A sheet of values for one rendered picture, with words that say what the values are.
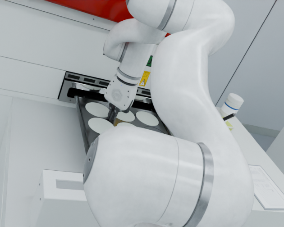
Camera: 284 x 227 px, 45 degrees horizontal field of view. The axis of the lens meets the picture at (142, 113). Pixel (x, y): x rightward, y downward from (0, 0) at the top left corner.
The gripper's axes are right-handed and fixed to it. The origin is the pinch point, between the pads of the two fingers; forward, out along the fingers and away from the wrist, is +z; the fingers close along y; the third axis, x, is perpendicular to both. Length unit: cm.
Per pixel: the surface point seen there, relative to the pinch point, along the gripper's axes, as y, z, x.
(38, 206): 16, 1, -50
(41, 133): -12.3, 10.0, -20.8
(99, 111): -5.3, 1.9, -0.5
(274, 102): 38, 49, 294
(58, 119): -15.5, 10.0, -9.0
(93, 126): -0.1, 2.0, -10.2
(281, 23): 4, -31, 255
